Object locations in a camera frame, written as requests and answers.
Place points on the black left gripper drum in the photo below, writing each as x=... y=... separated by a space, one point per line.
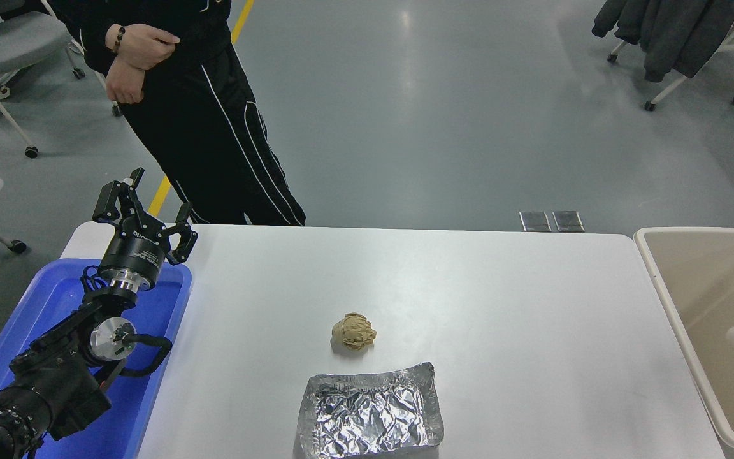
x=136 y=252

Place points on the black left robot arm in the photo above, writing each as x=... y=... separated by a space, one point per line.
x=55 y=382

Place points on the person's left hand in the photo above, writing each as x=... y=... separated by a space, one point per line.
x=123 y=83

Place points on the person's right hand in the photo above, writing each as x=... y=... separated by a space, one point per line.
x=144 y=46

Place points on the large pale plastic bin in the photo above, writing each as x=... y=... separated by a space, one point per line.
x=698 y=287

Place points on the person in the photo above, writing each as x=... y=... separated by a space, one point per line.
x=214 y=127

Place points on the blue plastic tray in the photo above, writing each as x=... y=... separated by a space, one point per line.
x=150 y=382

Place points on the crumpled tan paper ball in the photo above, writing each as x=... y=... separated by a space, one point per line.
x=354 y=333

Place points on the grey office chair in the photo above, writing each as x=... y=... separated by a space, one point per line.
x=10 y=41

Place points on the metal floor outlet plate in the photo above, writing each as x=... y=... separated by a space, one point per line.
x=568 y=221
x=535 y=221

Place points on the silver foil tray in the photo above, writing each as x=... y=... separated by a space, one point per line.
x=370 y=414

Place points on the dark grey jacket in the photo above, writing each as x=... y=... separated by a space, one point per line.
x=673 y=32

